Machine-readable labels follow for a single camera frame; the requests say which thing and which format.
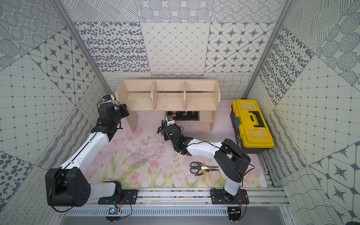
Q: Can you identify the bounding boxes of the green grey microfibre cloth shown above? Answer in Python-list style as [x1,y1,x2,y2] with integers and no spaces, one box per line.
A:
[157,120,167,135]

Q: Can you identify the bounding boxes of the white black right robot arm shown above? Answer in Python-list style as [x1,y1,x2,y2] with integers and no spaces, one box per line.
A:
[157,120,251,197]

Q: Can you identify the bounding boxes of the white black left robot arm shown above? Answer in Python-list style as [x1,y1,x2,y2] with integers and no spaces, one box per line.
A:
[45,99,129,209]

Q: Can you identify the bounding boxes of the light wooden bookshelf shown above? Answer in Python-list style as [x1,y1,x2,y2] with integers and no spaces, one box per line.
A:
[115,79,221,131]

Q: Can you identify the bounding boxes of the black gold patterned book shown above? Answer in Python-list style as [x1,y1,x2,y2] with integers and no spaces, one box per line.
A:
[166,111,200,122]

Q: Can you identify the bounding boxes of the floral pink table mat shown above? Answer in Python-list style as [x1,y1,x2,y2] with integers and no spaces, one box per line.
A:
[85,100,268,188]

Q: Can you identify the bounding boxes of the yellow and black toolbox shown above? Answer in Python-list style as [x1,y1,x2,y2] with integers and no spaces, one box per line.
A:
[230,100,275,154]

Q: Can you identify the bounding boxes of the left green circuit board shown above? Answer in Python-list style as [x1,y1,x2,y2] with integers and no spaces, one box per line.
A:
[108,207,120,217]

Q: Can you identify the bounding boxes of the right black circuit board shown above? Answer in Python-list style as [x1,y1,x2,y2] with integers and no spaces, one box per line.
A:
[227,207,242,221]

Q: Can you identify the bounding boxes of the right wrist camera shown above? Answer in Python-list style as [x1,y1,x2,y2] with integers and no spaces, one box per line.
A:
[166,115,175,125]

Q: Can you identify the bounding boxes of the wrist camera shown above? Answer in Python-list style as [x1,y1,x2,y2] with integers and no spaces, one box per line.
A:
[103,94,116,104]
[166,115,175,125]

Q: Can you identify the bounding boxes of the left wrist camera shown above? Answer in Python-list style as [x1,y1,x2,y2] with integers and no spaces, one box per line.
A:
[103,94,116,104]

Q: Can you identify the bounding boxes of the blue yellow handled scissors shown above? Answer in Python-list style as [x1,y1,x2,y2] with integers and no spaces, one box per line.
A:
[190,162,219,176]

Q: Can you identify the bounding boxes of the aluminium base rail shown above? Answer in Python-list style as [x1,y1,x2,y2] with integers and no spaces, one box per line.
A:
[65,188,290,217]

